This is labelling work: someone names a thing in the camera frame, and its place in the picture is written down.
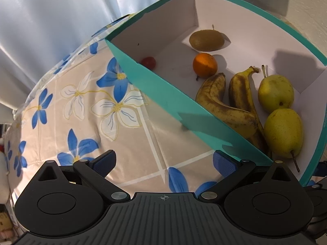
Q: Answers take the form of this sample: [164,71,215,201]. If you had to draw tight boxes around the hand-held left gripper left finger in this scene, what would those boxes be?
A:
[32,150,130,203]

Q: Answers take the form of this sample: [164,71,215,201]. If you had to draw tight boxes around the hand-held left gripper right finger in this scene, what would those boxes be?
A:
[199,150,297,203]

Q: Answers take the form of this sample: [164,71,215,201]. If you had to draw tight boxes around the yellow-green pear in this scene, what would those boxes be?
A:
[258,65,295,113]
[263,108,304,173]

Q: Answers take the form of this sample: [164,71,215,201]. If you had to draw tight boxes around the spotted yellow banana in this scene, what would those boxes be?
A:
[228,66,271,156]
[195,73,258,139]

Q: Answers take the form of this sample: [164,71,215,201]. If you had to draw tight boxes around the teal cardboard box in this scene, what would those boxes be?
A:
[105,0,327,187]

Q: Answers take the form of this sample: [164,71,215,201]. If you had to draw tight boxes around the orange tangerine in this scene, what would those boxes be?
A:
[193,53,218,79]

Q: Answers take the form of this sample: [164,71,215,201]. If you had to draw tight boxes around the red cherry tomato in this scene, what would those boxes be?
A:
[141,57,156,70]

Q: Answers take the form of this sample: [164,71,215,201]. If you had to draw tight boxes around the large brown kiwi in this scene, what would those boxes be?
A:
[189,29,225,52]

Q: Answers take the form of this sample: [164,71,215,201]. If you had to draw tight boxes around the blue floral tablecloth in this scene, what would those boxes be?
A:
[5,13,327,199]

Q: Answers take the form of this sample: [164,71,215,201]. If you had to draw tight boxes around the white curtain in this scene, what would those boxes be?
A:
[0,0,195,113]

